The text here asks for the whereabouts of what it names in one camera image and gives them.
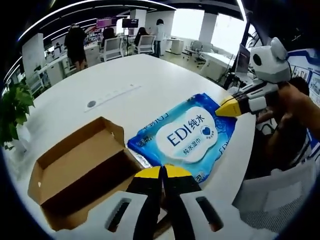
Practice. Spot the dark display screen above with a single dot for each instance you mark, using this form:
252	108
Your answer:
130	23

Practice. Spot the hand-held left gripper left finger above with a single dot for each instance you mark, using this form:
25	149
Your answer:
142	207

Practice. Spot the blue wet wipes pack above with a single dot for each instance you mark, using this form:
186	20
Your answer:
185	140

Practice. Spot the brown cardboard shoe box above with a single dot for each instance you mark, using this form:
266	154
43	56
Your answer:
75	155

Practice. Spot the white mesh office chair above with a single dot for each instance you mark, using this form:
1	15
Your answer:
287	200

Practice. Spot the wall poster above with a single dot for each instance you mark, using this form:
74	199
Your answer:
310	72

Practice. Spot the purple display screen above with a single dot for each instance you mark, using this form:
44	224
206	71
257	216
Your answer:
106	23

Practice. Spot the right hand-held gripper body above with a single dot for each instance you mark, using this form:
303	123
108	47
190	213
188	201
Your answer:
272	67

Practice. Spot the person's right hand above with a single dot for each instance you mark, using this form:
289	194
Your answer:
287	105

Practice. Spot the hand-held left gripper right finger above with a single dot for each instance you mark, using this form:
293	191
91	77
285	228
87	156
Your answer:
190	207

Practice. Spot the open laptop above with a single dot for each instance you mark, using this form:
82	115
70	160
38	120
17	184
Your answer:
242	60

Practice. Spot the green potted plant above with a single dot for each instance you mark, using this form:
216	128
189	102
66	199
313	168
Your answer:
15	107

